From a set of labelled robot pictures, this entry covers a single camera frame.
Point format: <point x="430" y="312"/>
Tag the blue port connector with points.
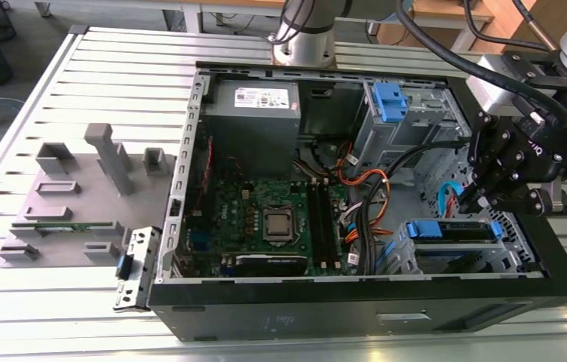
<point x="125" y="267"/>

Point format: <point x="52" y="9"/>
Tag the black open PC case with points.
<point x="314" y="313"/>

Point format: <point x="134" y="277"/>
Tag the green motherboard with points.
<point x="234" y="211"/>

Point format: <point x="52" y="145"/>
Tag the blue drive cage latch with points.
<point x="389" y="102"/>

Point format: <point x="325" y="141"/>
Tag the grey power supply unit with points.
<point x="254" y="128"/>

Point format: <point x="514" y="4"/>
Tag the metal expansion slot bracket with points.
<point x="143" y="264"/>

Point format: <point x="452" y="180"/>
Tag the hard disk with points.
<point x="422" y="231"/>

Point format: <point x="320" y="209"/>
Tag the black RAM slot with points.
<point x="330" y="222"/>
<point x="317" y="222"/>

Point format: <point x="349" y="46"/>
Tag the grey parts rack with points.
<point x="87" y="203"/>

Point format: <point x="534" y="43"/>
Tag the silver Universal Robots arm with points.
<point x="303" y="45"/>

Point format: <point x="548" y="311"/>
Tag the metal drive cage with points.
<point x="405" y="135"/>

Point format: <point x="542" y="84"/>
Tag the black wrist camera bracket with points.
<point x="540" y="71"/>

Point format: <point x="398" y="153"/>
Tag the wooden cabinet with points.
<point x="556" y="11"/>

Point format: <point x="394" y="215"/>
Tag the wooden desk white frame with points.
<point x="440" y="11"/>

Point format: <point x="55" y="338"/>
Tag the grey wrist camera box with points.
<point x="494" y="98"/>

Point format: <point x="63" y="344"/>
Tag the silver CPU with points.
<point x="278" y="224"/>

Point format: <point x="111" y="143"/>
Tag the metal disk bay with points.
<point x="465" y="247"/>

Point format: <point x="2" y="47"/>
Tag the black graphics card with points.
<point x="274" y="265"/>

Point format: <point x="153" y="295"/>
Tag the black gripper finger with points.
<point x="494" y="158"/>
<point x="530" y="200"/>

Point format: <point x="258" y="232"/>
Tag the green RAM stick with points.
<point x="83" y="226"/>

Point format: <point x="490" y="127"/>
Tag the CPU socket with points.
<point x="279" y="208"/>

